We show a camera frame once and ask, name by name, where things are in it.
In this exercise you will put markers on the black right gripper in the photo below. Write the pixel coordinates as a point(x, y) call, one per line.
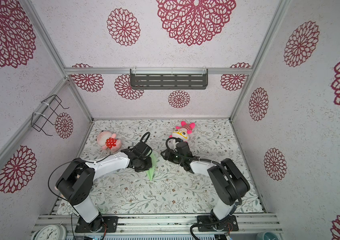
point(169, 155)

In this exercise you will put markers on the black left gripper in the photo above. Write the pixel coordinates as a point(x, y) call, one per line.
point(149, 159)

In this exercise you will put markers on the light green paper sheet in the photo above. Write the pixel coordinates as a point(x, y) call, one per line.
point(150, 172)

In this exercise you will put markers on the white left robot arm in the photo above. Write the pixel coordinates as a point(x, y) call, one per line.
point(77, 180)

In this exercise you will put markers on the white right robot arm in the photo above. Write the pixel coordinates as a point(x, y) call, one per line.
point(229, 182)

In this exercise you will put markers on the white pink owl plush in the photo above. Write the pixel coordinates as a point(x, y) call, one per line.
point(184, 131)

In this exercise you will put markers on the pink plush red dotted dress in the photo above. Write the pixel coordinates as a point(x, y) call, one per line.
point(108, 141)

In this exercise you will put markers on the white analog clock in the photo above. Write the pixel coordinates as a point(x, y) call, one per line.
point(51, 232)

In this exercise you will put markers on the teal cup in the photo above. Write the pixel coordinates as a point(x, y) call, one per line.
point(267, 236)

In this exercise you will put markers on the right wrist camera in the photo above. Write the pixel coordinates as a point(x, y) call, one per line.
point(183, 149)

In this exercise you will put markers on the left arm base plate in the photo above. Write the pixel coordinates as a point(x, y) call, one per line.
point(99, 225)

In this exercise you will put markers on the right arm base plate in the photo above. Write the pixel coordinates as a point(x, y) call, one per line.
point(210, 224)

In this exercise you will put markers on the grey wall shelf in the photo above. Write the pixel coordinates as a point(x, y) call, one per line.
point(168, 79)

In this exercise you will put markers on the black wire wall rack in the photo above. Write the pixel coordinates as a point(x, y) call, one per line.
point(46, 114)

